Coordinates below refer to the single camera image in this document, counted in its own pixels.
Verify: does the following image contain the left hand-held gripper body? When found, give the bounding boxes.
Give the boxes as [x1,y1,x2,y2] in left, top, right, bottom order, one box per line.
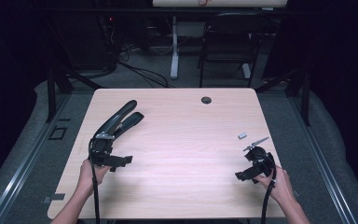
[88,132,119,168]

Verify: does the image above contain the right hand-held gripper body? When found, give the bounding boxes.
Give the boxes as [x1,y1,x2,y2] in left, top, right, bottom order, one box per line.
[242,136,277,180]

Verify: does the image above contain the large black stapler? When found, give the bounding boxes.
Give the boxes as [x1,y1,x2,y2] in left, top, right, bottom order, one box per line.
[94,99,145,141]

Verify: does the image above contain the person's right hand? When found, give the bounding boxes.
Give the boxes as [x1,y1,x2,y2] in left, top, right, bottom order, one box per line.
[255,166,293,204]

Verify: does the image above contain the person's left hand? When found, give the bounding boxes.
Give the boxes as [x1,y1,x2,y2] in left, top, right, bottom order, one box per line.
[77,159,111,196]

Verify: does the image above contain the dark tape strip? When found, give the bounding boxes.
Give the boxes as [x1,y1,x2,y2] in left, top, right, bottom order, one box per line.
[41,192,66,204]

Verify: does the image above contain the black metal stand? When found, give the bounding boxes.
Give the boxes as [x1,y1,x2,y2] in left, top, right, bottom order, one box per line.
[255,67,311,127]
[46,62,103,123]

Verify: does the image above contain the short white desk foot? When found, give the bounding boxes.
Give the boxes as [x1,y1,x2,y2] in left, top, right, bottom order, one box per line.
[241,63,253,79]

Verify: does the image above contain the white desk leg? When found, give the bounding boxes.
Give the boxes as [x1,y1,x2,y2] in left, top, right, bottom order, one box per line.
[170,15,181,80]

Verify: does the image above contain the black folding chair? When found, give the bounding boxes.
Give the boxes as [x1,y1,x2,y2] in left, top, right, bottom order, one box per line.
[198,12,264,89]

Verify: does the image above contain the white desk top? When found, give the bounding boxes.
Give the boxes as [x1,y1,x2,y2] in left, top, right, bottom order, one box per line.
[152,0,289,8]

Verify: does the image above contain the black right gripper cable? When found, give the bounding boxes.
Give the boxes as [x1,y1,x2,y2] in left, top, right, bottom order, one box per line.
[260,152,278,224]

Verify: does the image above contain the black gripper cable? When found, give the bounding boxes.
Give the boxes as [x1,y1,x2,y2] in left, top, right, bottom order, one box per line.
[88,138,102,224]
[260,152,278,224]

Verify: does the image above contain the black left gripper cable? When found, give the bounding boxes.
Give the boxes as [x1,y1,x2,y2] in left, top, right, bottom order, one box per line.
[88,138,102,224]

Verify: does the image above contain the aluminium floor rail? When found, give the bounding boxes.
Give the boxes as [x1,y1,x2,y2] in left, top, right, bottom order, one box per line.
[0,92,71,224]
[288,92,358,224]

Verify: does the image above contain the black floor cables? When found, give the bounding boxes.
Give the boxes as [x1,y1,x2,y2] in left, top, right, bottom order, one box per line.
[115,43,171,89]

